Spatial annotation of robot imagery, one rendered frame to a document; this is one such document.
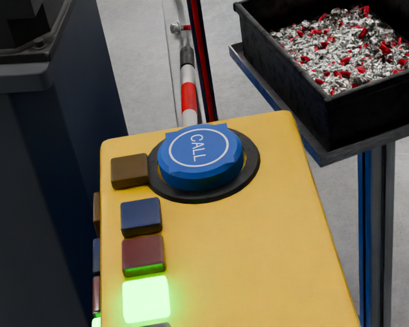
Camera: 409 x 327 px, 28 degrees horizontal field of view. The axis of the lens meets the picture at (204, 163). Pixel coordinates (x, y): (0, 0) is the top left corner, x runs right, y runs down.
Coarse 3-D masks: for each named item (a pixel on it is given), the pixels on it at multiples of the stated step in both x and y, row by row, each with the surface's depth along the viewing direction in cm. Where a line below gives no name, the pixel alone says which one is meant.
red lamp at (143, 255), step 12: (132, 240) 34; (144, 240) 34; (156, 240) 34; (132, 252) 34; (144, 252) 34; (156, 252) 34; (132, 264) 33; (144, 264) 33; (156, 264) 33; (132, 276) 34
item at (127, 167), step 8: (112, 160) 39; (120, 160) 39; (128, 160) 39; (136, 160) 38; (144, 160) 38; (112, 168) 38; (120, 168) 38; (128, 168) 38; (136, 168) 38; (144, 168) 38; (112, 176) 38; (120, 176) 38; (128, 176) 38; (136, 176) 38; (144, 176) 38; (112, 184) 38; (120, 184) 38; (128, 184) 38; (136, 184) 38
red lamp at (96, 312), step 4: (96, 276) 36; (100, 276) 36; (92, 280) 36; (96, 280) 36; (100, 280) 36; (92, 284) 36; (96, 284) 36; (100, 284) 36; (92, 288) 36; (96, 288) 35; (100, 288) 35; (92, 292) 35; (96, 292) 35; (100, 292) 35; (92, 296) 35; (96, 296) 35; (100, 296) 35; (92, 300) 35; (96, 300) 35; (100, 300) 35; (92, 304) 35; (96, 304) 35; (100, 304) 35; (92, 308) 35; (96, 308) 35; (100, 308) 35; (92, 312) 35; (96, 312) 34; (100, 312) 34; (96, 316) 34; (100, 316) 35
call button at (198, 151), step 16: (192, 128) 39; (208, 128) 39; (224, 128) 39; (176, 144) 38; (192, 144) 38; (208, 144) 38; (224, 144) 38; (240, 144) 38; (160, 160) 38; (176, 160) 37; (192, 160) 37; (208, 160) 37; (224, 160) 37; (240, 160) 38; (176, 176) 37; (192, 176) 37; (208, 176) 37; (224, 176) 37
